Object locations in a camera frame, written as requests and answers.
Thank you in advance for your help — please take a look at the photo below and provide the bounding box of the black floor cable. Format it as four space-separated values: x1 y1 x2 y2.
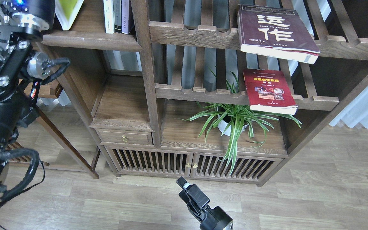
0 160 46 230

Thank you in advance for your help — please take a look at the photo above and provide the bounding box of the yellow green book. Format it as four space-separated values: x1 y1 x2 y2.
55 0 84 31

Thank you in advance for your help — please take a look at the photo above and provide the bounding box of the white plant pot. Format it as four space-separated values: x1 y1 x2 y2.
218 115 249 137

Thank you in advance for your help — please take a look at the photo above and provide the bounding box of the wooden bookshelf unit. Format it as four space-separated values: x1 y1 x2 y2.
38 0 368 186

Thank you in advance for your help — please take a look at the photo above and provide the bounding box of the dark grey upright book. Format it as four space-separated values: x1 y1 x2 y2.
113 0 122 33

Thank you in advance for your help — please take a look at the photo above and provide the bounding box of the green spider plant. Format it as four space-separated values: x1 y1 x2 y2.
180 66 303 175

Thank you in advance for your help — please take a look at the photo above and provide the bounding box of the wooden side table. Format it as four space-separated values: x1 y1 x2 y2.
6 80 101 179

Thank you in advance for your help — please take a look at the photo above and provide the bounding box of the lilac upright book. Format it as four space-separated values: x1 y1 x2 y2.
121 0 134 35

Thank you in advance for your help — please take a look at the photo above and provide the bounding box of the brass drawer knob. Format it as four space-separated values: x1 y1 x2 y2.
121 135 128 143

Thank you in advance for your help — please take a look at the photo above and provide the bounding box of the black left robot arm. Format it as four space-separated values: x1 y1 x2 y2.
0 0 71 201

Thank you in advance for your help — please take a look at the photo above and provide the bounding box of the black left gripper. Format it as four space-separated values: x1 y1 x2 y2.
0 0 55 31

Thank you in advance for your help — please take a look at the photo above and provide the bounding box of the dark maroon large book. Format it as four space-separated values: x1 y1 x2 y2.
238 4 320 64

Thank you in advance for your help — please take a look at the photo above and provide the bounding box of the red paperback book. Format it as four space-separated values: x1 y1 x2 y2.
243 69 298 115

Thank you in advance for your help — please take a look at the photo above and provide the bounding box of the white upright book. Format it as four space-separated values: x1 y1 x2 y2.
103 0 114 34

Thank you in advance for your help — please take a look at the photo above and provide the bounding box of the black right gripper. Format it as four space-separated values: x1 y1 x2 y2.
176 177 234 230

